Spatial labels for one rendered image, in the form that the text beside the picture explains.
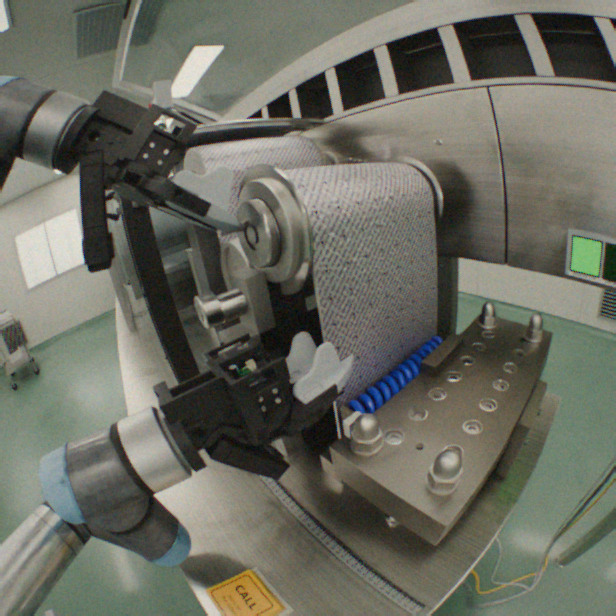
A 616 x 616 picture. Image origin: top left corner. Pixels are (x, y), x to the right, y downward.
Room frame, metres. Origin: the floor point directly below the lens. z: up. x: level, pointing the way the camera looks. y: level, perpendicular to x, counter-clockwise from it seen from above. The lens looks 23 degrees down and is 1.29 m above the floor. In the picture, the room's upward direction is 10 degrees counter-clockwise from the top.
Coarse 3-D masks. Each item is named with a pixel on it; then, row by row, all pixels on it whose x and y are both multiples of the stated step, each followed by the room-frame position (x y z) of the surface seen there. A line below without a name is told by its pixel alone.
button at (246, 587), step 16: (240, 576) 0.09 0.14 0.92; (256, 576) 0.10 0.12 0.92; (208, 592) 0.07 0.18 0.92; (224, 592) 0.07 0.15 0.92; (240, 592) 0.07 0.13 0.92; (256, 592) 0.07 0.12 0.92; (224, 608) 0.04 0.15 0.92; (240, 608) 0.05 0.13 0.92; (256, 608) 0.05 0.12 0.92; (272, 608) 0.05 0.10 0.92
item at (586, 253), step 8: (576, 240) 0.26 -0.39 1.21; (584, 240) 0.25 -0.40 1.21; (576, 248) 0.26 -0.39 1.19; (584, 248) 0.25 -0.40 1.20; (592, 248) 0.24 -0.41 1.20; (600, 248) 0.23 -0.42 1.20; (576, 256) 0.26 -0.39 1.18; (584, 256) 0.25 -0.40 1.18; (592, 256) 0.24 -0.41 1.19; (576, 264) 0.26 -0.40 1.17; (584, 264) 0.25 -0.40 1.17; (592, 264) 0.24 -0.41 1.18; (584, 272) 0.25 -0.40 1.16; (592, 272) 0.24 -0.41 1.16
